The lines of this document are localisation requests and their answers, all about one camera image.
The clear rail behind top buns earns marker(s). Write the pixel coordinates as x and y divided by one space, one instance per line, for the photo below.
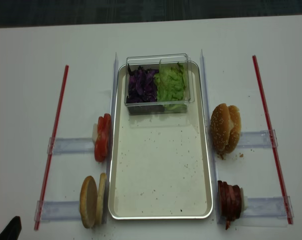
258 139

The sesame bun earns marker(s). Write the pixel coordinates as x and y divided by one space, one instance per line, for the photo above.
220 127
235 131

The red tomato slices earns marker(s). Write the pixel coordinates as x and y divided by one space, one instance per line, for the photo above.
101 144

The clear rail behind tomato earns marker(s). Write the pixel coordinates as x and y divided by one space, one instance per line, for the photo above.
58 146

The left clear vertical rail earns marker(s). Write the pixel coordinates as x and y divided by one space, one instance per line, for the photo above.
113 102

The clear rail behind bottom buns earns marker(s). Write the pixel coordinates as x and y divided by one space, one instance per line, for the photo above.
57 211

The purple cabbage leaves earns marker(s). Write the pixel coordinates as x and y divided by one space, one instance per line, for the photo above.
141 85

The sesame top bun front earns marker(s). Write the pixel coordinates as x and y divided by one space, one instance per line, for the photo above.
220 127

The red strip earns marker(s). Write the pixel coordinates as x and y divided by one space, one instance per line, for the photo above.
49 157
289 212

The white pusher block meat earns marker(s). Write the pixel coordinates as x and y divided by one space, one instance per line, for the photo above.
243 200

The right red strip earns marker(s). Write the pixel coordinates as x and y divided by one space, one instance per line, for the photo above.
289 212

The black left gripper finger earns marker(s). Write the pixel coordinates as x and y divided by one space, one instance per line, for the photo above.
12 230

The clear plastic salad container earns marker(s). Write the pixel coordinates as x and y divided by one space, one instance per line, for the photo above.
152 62

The clear vertical rail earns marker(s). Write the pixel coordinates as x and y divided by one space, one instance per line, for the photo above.
113 102
211 152

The white pusher block tomato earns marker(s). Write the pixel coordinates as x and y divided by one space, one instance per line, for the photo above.
95 134

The green lettuce leaves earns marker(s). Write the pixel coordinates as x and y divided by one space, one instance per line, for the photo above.
171 83

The right clear vertical rail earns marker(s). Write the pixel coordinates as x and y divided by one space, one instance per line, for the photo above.
211 152

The sesame top bun rear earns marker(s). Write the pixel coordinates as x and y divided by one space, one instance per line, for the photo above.
235 131

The clear rail behind buns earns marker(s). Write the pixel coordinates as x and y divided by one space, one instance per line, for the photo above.
258 139
57 211

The bun slice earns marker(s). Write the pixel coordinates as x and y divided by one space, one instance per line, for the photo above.
88 202
100 199

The clear rail behind meat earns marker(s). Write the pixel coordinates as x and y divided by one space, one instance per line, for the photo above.
267 207

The left red strip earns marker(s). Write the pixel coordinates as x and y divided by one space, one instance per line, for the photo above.
49 157

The metal baking tray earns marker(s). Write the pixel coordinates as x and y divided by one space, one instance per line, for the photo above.
160 168

